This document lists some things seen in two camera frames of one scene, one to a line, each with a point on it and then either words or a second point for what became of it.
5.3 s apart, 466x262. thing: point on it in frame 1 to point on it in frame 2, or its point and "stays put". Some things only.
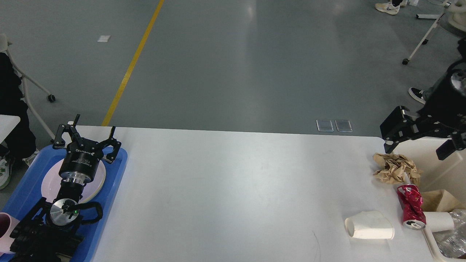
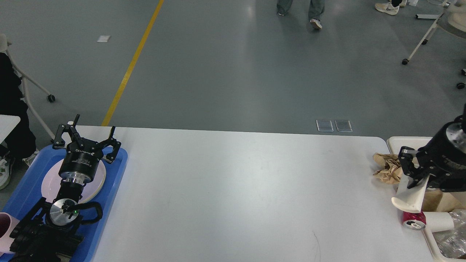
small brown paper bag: (440, 200) stays put
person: (421, 95) to (316, 8)
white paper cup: (438, 221) stays put
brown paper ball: (396, 168) stays put
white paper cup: (369, 224) to (411, 199)
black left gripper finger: (59, 142) stays put
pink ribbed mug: (7, 224) stays put
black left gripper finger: (110, 156) stays put
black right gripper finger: (457, 143) to (443, 184)
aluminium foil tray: (453, 244) stays put
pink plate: (51, 182) stays put
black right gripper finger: (402, 124) to (406, 155)
